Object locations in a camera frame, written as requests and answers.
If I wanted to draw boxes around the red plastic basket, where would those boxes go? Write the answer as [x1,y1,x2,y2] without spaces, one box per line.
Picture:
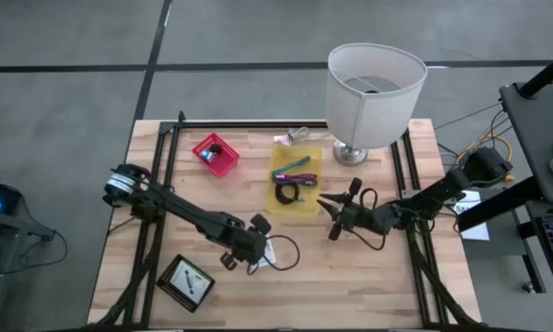
[191,132,241,179]

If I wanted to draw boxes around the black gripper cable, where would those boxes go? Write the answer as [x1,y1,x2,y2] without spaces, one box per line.
[246,233,301,277]
[349,186,388,253]

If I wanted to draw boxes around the white printed card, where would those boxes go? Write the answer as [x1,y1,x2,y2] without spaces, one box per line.
[164,258,213,308]

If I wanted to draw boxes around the dark grey side table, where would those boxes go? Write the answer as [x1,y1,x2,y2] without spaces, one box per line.
[455,45,553,314]

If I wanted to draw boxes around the yellow floor cables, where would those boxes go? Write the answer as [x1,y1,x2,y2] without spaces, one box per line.
[455,131,517,184]

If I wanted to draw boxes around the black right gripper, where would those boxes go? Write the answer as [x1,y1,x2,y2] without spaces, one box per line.
[316,177,400,241]

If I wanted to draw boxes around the white paper sign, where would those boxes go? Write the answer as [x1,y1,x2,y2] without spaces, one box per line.
[453,189,491,242]

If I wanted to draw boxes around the teal braided cable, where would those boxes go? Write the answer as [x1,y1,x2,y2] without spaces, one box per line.
[271,155,312,177]

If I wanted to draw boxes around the table lamp with white shade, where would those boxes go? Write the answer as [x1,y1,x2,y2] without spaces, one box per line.
[324,42,429,167]

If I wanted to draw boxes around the purple cable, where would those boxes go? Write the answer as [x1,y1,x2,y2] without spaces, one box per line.
[271,172,319,187]

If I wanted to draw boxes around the clear plastic cable bundle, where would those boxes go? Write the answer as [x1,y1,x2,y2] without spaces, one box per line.
[288,126,311,142]

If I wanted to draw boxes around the black mesh basket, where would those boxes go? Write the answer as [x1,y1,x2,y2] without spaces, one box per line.
[155,253,217,314]

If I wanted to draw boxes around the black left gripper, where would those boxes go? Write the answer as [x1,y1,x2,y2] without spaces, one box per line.
[209,213,273,272]

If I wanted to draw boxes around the white flat packet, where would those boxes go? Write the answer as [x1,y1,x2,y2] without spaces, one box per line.
[256,233,277,269]

